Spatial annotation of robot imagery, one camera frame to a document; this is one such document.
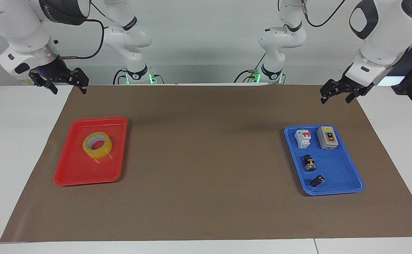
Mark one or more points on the red plastic tray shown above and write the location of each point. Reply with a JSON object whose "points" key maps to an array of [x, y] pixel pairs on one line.
{"points": [[71, 173]]}

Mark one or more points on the small black cylindrical connector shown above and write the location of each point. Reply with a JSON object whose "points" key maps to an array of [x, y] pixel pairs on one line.
{"points": [[317, 181]]}

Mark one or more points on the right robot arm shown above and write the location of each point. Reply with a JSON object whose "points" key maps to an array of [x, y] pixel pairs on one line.
{"points": [[15, 28]]}

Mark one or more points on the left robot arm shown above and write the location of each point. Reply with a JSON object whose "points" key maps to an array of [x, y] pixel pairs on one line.
{"points": [[378, 38]]}

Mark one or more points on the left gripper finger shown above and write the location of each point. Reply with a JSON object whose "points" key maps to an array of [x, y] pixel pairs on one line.
{"points": [[333, 88], [357, 93]]}

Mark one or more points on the blue plastic tray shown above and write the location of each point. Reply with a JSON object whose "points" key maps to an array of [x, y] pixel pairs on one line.
{"points": [[340, 169]]}

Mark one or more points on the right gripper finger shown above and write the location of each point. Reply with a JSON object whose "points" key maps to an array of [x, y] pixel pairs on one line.
{"points": [[40, 79], [78, 76]]}

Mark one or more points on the yellow tape roll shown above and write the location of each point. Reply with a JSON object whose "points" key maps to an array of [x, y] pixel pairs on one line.
{"points": [[101, 151]]}

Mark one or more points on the grey switch box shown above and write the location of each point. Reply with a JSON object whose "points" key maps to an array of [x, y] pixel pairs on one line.
{"points": [[327, 138]]}

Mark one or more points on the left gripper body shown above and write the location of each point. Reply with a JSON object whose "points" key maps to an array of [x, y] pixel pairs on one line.
{"points": [[357, 84]]}

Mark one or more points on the white red circuit breaker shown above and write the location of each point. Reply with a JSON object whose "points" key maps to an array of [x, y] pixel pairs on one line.
{"points": [[302, 139]]}

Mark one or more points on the black push button switch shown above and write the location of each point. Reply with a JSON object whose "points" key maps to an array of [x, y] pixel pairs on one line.
{"points": [[309, 163]]}

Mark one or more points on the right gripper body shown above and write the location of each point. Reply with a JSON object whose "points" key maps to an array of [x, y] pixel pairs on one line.
{"points": [[52, 68]]}

